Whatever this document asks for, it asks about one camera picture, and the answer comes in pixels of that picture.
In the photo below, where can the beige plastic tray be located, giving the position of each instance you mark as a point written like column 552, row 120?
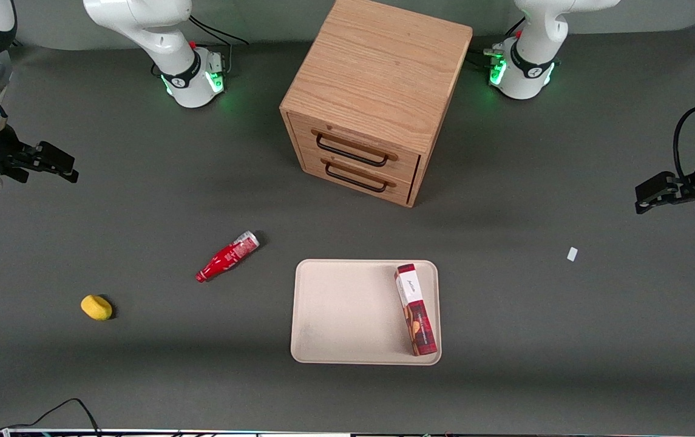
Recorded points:
column 347, row 315

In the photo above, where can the red tartan shortbread box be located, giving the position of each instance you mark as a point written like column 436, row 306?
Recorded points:
column 417, row 315

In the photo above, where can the wooden drawer cabinet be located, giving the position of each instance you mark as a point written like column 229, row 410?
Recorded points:
column 377, row 67

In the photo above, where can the red coke bottle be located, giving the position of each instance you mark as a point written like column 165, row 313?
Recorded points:
column 226, row 258

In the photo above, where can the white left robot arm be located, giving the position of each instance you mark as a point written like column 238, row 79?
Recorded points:
column 535, row 42

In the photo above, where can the small white paper scrap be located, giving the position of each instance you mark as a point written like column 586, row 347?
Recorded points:
column 572, row 254

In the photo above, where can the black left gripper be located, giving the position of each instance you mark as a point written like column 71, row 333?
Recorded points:
column 691, row 184

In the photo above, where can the yellow lemon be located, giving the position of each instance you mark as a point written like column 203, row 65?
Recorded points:
column 96, row 307

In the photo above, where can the wooden drawer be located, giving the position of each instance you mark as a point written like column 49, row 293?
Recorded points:
column 347, row 184
column 353, row 136

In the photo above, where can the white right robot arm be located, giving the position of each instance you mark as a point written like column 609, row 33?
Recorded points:
column 165, row 42

